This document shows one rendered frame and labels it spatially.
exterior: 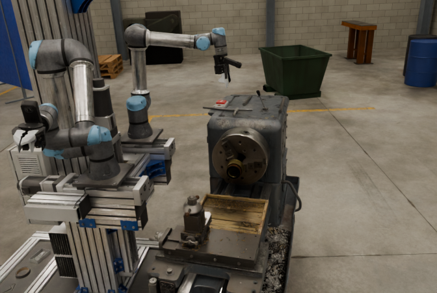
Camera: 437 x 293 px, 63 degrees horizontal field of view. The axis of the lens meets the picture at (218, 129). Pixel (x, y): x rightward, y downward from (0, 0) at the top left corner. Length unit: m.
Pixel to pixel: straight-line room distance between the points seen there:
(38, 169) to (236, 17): 10.26
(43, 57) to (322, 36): 11.18
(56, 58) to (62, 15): 0.27
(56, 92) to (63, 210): 0.54
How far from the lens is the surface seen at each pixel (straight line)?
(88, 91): 1.52
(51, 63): 1.63
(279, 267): 2.05
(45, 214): 1.86
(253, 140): 1.91
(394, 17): 13.06
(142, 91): 2.24
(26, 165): 2.15
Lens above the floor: 1.96
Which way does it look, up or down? 21 degrees down
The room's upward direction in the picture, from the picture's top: 3 degrees counter-clockwise
